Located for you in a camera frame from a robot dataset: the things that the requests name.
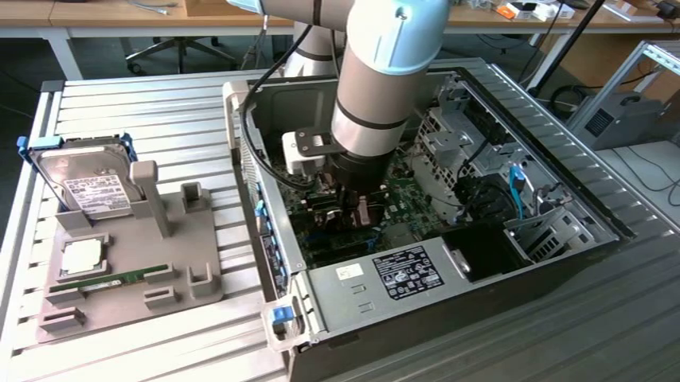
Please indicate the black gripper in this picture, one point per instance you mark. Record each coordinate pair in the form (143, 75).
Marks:
(361, 171)

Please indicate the graphics card with metal bracket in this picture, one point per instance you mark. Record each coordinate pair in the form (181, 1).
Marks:
(332, 219)

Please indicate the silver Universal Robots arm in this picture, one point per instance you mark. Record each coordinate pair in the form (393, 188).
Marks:
(377, 79)

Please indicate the green motherboard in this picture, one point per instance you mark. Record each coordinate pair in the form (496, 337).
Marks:
(415, 199)

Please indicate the grey chipset heatsink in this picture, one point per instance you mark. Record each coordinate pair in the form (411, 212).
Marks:
(403, 235)

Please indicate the silver drive cage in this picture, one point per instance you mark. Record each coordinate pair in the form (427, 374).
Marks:
(452, 139)

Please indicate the black expansion slot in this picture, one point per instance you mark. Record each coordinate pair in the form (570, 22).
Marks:
(334, 251)

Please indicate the grey power supply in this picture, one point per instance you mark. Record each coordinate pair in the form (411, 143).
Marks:
(340, 296)

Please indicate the silver disk bay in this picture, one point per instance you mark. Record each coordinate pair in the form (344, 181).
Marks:
(550, 238)

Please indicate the blue case latch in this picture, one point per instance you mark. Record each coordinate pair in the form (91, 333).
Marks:
(281, 316)

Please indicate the open black PC case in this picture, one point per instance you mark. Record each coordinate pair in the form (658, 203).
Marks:
(479, 318)

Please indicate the office chair base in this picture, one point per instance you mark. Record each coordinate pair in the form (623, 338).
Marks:
(182, 51)

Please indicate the orange small item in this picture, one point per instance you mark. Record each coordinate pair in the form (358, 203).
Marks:
(507, 12)

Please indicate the grey parts rack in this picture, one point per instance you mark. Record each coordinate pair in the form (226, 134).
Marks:
(127, 254)

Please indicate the cardboard box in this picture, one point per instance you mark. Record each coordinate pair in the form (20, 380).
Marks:
(213, 8)

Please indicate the black slanted pole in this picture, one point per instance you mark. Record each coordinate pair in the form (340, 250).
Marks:
(570, 41)

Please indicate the grey equipment box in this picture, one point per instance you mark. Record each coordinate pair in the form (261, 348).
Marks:
(627, 123)

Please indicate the silver hard disk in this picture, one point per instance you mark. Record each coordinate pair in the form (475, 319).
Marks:
(85, 179)

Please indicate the white small box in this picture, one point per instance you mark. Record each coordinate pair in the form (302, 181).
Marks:
(552, 14)

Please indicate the green RAM stick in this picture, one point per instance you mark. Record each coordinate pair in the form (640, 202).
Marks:
(106, 280)

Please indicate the silver tool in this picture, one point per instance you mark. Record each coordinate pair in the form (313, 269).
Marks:
(159, 10)

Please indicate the silver CPU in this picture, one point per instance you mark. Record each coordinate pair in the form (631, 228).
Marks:
(81, 258)

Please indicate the blue disk caddy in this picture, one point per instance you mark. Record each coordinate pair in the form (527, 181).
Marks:
(39, 145)

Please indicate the wooden desk with small items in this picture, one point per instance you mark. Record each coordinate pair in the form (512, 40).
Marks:
(627, 26)

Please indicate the black power adapter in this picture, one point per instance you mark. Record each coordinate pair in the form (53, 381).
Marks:
(667, 8)

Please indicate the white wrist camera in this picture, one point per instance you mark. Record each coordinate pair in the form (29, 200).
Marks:
(297, 157)

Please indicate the wooden desk with white frame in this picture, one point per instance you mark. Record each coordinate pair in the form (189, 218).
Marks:
(106, 16)

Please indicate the aluminium profile frame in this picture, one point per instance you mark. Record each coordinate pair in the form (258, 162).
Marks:
(662, 49)

